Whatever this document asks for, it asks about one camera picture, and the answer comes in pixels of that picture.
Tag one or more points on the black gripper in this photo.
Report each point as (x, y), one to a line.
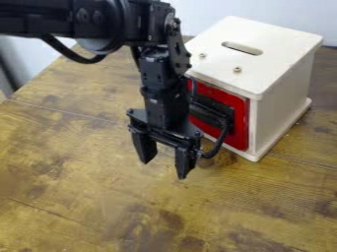
(161, 121)

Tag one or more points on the red drawer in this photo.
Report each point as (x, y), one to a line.
(238, 138)

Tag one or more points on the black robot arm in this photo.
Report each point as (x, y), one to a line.
(85, 30)

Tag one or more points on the white wooden box cabinet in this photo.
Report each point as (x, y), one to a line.
(252, 66)

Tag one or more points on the black drawer handle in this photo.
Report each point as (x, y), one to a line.
(214, 118)

